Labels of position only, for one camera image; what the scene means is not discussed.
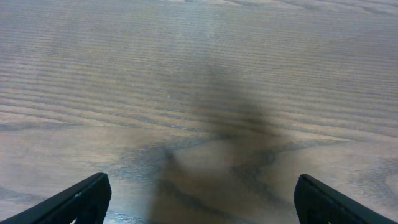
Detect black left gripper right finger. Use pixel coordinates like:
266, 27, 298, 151
294, 174, 397, 224

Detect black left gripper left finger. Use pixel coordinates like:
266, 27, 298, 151
1, 172, 111, 224

